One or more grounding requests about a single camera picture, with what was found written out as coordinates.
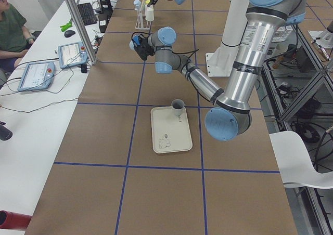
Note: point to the pale green plastic cup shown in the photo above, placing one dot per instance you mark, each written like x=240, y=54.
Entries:
x=149, y=14

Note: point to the blue plastic cup front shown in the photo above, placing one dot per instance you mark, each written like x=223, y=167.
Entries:
x=137, y=4

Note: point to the blue plastic cup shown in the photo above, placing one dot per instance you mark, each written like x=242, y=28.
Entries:
x=132, y=45
x=137, y=4

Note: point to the grey plastic cup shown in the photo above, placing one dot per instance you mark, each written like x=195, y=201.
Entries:
x=177, y=106

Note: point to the black keyboard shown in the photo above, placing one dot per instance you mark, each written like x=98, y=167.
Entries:
x=87, y=13

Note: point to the teach pendant far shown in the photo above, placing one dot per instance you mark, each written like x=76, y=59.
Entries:
x=71, y=55

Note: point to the teach pendant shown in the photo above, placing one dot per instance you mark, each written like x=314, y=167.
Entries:
x=37, y=76
x=71, y=55

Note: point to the black computer mouse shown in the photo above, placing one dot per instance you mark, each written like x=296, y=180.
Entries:
x=69, y=33

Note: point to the green plastic toy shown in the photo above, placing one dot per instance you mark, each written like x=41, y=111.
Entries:
x=66, y=26

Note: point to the cream plastic tray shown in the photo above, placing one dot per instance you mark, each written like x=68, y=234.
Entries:
x=170, y=132

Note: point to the teach pendant near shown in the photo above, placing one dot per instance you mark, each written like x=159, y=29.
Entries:
x=37, y=76

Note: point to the person in green shirt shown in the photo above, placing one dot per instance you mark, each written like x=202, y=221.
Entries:
x=16, y=39

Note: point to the black bottle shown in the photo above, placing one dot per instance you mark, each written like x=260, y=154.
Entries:
x=5, y=134

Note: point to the white chair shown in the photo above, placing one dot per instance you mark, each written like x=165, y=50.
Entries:
x=294, y=162

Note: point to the red bottle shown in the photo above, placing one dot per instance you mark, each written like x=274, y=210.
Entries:
x=14, y=221

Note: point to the white wire cup rack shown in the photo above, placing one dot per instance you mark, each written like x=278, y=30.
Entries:
x=141, y=23

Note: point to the aluminium frame post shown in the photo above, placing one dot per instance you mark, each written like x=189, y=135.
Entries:
x=79, y=24

